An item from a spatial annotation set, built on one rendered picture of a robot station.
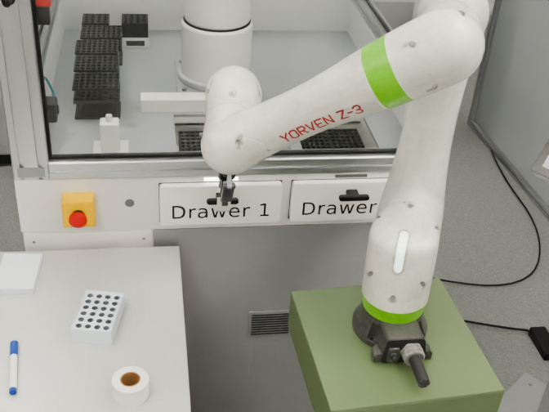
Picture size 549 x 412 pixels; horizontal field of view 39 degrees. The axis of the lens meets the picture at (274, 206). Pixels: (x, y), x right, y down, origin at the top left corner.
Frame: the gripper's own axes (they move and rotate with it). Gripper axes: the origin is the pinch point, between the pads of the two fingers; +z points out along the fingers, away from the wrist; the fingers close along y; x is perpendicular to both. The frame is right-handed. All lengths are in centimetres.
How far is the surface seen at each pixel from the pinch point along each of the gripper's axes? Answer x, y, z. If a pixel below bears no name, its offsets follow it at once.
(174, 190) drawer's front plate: -11.1, -4.8, 2.3
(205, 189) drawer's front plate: -3.9, -4.9, 2.0
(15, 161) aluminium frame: -46.2, -9.1, -4.5
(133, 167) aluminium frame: -20.3, -8.1, -2.5
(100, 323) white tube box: -27.7, 28.2, 3.3
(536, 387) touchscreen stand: 107, 15, 89
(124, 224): -23.0, -2.9, 12.6
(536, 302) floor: 128, -27, 108
